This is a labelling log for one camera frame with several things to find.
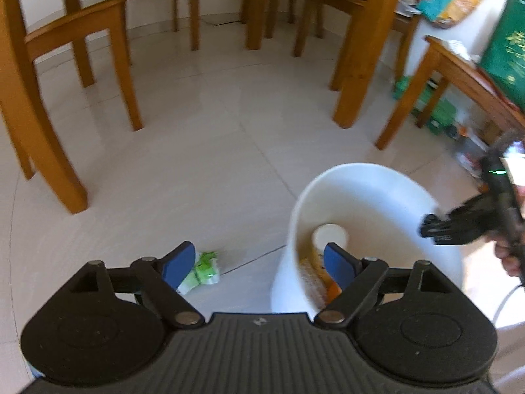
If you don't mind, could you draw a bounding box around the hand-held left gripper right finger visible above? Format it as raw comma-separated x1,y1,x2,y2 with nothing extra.
314,243,452,329

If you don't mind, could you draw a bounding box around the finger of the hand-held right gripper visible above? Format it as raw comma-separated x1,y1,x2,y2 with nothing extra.
418,194,494,247

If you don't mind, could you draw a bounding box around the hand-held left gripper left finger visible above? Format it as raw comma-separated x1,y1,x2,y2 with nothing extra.
70,241,206,330

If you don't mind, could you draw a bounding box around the green tissue packet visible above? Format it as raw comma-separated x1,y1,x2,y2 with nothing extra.
176,250,221,295

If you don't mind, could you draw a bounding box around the orange plastic lid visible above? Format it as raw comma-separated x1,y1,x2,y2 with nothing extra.
324,280,344,301

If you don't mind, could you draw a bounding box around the silver and gold box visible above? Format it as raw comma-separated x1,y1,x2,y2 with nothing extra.
299,258,329,309

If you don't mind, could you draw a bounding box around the white plastic trash bin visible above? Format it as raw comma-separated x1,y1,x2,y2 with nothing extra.
271,163,464,322

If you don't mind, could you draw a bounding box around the person's right hand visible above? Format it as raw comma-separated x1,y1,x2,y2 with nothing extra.
494,232,525,278

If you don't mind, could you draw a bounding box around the red and white packet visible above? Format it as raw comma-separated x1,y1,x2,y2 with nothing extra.
454,126,490,178

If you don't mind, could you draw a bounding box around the green carton pack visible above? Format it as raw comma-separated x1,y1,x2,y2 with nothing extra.
395,75,459,133

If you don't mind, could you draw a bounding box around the green paper bag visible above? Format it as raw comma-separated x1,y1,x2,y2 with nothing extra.
479,0,525,88

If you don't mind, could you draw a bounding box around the crumpled white wrapper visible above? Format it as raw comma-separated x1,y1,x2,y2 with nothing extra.
440,40,481,65

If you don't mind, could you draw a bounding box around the person's light striped clothing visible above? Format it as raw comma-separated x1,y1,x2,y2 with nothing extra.
489,323,525,394

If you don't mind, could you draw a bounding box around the wooden dining table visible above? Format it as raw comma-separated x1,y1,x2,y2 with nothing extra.
0,0,408,215

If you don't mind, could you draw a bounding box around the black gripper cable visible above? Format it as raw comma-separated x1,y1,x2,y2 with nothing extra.
491,282,525,330

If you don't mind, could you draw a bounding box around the thin floor cable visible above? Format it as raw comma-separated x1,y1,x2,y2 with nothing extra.
200,15,243,27

